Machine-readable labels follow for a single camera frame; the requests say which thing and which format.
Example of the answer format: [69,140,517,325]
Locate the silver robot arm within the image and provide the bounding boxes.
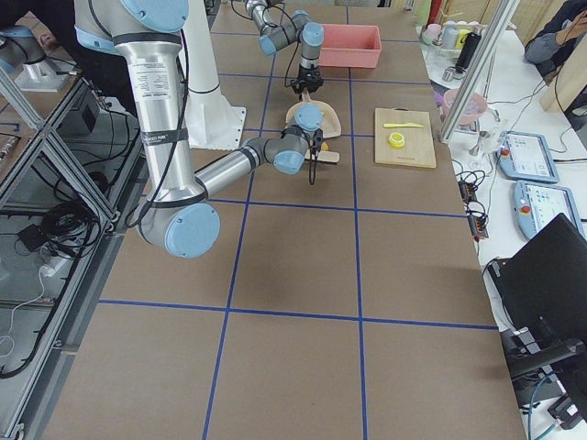
[74,1,323,259]
[244,1,324,94]

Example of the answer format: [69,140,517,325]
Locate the yellow plastic knife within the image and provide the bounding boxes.
[382,122,424,129]

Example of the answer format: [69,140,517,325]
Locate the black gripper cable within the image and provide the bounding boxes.
[306,137,319,186]

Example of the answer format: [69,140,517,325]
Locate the black monitor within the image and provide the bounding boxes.
[490,214,586,342]

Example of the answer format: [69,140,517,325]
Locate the upper teach pendant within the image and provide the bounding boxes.
[496,131,559,183]

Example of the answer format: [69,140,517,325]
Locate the wooden cutting board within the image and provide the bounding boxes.
[374,108,437,169]

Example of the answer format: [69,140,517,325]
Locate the teach pendant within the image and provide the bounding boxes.
[496,131,559,183]
[514,181,584,239]

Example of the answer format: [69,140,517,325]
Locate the pink bowl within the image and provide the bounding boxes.
[442,89,488,126]

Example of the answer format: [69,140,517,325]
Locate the aluminium frame post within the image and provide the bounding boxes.
[439,0,520,143]

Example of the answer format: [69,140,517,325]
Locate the lower teach pendant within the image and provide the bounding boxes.
[514,181,584,239]

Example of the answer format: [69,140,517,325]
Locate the black water bottle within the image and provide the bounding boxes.
[455,26,483,73]

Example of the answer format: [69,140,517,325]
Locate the beige hand brush black bristles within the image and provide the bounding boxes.
[316,150,340,164]

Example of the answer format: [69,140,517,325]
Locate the pink plastic bin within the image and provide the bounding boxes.
[319,24,382,69]

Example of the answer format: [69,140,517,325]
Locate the yellow lemon slices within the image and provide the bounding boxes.
[387,132,405,149]

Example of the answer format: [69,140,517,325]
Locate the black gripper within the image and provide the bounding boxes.
[310,128,324,148]
[291,65,323,92]

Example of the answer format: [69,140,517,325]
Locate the beige plastic dustpan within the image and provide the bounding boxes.
[285,91,341,139]

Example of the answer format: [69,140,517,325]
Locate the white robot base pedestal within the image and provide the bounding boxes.
[183,1,246,150]

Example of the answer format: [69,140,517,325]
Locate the seated person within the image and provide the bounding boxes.
[525,1,586,77]

